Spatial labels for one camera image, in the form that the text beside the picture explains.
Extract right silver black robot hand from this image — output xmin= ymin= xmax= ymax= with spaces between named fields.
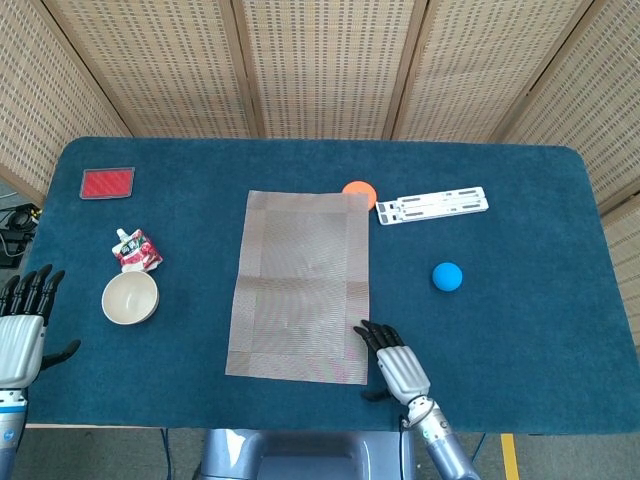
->
xmin=353 ymin=319 xmax=432 ymax=406

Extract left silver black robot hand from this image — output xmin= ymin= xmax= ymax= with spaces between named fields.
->
xmin=0 ymin=263 xmax=82 ymax=389

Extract beige bowl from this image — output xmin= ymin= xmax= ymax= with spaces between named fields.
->
xmin=101 ymin=270 xmax=161 ymax=326

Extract brown woven placemat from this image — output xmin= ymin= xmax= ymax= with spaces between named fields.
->
xmin=224 ymin=189 xmax=372 ymax=386

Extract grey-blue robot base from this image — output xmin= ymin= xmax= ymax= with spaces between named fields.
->
xmin=197 ymin=428 xmax=416 ymax=480

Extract blue ball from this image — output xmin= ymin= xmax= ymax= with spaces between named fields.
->
xmin=431 ymin=261 xmax=464 ymax=293

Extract red packet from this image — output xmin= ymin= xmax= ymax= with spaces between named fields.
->
xmin=79 ymin=167 xmax=136 ymax=201

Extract yellow floor tape strip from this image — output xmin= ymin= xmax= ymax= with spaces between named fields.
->
xmin=501 ymin=433 xmax=520 ymax=480

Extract red spouted drink pouch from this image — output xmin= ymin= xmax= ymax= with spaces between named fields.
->
xmin=113 ymin=228 xmax=164 ymax=275

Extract white folding stand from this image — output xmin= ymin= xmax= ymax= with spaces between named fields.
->
xmin=375 ymin=186 xmax=490 ymax=227

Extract orange disc with hole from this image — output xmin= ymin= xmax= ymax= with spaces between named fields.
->
xmin=342 ymin=180 xmax=378 ymax=211

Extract blue carpet table cover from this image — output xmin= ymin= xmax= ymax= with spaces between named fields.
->
xmin=0 ymin=136 xmax=639 ymax=436

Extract woven bamboo folding screen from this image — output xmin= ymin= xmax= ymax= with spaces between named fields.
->
xmin=0 ymin=0 xmax=640 ymax=346

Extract thin blue cable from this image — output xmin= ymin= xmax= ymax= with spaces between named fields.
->
xmin=159 ymin=427 xmax=174 ymax=480
xmin=469 ymin=432 xmax=489 ymax=464

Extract black equipment with cables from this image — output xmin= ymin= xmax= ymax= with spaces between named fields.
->
xmin=0 ymin=202 xmax=41 ymax=269

